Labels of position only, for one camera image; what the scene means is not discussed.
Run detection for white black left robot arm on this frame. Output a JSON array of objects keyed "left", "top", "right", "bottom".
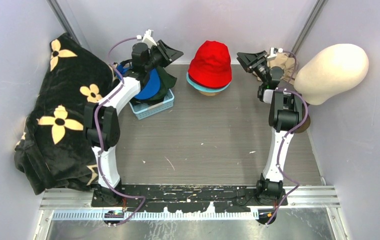
[{"left": 84, "top": 40, "right": 184, "bottom": 207}]

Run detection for dark green bucket hat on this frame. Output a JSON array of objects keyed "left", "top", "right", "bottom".
[{"left": 150, "top": 66, "right": 177, "bottom": 101}]

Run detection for dark red bucket hat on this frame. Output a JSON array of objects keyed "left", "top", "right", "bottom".
[{"left": 187, "top": 79, "right": 230, "bottom": 93}]

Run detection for wooden hat stand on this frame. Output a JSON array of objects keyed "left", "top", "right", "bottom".
[{"left": 199, "top": 91, "right": 221, "bottom": 97}]

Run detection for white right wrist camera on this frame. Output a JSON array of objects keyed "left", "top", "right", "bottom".
[{"left": 268, "top": 47, "right": 283, "bottom": 59}]

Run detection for black floral blanket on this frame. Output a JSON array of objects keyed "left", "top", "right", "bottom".
[{"left": 14, "top": 33, "right": 118, "bottom": 195}]

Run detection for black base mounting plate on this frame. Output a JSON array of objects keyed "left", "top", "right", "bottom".
[{"left": 91, "top": 184, "right": 282, "bottom": 213}]

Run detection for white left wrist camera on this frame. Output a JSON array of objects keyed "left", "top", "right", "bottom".
[{"left": 136, "top": 29, "right": 157, "bottom": 48}]

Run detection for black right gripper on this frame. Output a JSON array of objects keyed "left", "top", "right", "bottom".
[{"left": 236, "top": 50, "right": 268, "bottom": 85}]

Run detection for cyan bucket hat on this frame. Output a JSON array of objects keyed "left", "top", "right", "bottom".
[{"left": 186, "top": 73, "right": 230, "bottom": 93}]

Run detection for blue bucket hat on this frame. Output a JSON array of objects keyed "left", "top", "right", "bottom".
[{"left": 115, "top": 63, "right": 160, "bottom": 100}]

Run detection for beige crumpled cloth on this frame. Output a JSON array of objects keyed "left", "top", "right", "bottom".
[{"left": 267, "top": 48, "right": 299, "bottom": 85}]

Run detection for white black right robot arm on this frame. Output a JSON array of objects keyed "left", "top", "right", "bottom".
[{"left": 237, "top": 48, "right": 304, "bottom": 206}]

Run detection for beige mannequin head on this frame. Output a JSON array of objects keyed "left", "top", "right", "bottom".
[{"left": 293, "top": 43, "right": 369, "bottom": 106}]

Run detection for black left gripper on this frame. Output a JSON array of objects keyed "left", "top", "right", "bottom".
[{"left": 145, "top": 40, "right": 183, "bottom": 73}]

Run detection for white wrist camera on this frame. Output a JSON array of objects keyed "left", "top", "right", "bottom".
[
  {"left": 268, "top": 47, "right": 283, "bottom": 59},
  {"left": 136, "top": 29, "right": 157, "bottom": 48}
]

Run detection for bright red bucket hat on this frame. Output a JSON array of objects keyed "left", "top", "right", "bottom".
[{"left": 187, "top": 40, "right": 232, "bottom": 88}]

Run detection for light blue plastic basket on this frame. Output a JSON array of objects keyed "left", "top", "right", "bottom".
[{"left": 129, "top": 89, "right": 175, "bottom": 120}]

